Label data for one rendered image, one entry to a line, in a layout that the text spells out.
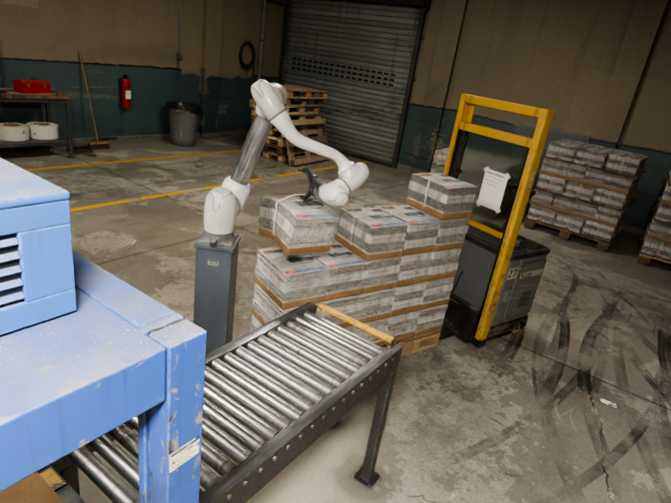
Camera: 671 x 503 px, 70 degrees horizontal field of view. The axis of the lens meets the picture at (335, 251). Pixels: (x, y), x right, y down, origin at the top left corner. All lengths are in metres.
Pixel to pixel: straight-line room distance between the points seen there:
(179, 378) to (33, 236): 0.30
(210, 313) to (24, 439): 2.08
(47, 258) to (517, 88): 8.89
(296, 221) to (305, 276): 0.39
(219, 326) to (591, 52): 7.67
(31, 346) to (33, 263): 0.12
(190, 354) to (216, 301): 1.89
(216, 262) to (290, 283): 0.43
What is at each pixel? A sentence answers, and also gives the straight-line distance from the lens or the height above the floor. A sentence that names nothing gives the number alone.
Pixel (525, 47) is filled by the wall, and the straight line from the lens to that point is 9.38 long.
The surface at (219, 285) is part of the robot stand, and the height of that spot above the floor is 0.77.
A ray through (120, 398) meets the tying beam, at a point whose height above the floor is 1.50.
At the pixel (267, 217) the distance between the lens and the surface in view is 2.81.
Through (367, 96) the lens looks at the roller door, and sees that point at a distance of 10.49.
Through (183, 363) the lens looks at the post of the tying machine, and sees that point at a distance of 0.81.
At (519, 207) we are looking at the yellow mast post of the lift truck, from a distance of 3.60.
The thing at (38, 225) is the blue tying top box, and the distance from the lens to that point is 0.80.
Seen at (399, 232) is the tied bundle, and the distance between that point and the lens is 3.08.
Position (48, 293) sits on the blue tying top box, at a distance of 0.84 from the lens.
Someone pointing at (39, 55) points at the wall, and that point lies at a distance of 8.92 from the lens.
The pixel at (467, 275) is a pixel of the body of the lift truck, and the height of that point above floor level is 0.46.
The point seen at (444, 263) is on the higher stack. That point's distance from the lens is 3.54.
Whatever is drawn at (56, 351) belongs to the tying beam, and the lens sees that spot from 0.80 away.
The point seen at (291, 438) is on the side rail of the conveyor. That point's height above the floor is 0.80.
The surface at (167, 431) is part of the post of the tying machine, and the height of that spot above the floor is 1.39.
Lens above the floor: 1.98
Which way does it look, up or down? 22 degrees down
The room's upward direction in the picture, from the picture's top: 9 degrees clockwise
